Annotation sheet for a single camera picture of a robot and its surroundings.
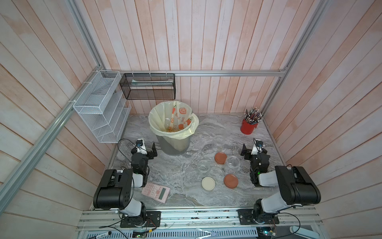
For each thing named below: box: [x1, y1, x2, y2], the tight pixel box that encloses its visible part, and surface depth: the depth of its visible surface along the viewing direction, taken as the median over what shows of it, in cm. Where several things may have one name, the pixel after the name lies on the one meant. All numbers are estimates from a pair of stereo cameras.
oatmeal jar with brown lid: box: [226, 155, 241, 170], surface depth 89 cm
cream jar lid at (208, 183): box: [201, 176, 216, 191], surface depth 86 cm
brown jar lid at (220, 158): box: [214, 151, 228, 165], surface depth 97 cm
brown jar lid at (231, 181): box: [223, 173, 239, 189], surface depth 87 cm
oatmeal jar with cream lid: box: [196, 159, 211, 174], surface depth 93 cm
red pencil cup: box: [240, 119, 258, 135], surface depth 110 cm
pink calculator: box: [141, 182, 171, 204], surface depth 83 cm
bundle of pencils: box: [244, 106, 264, 125], surface depth 100 cm
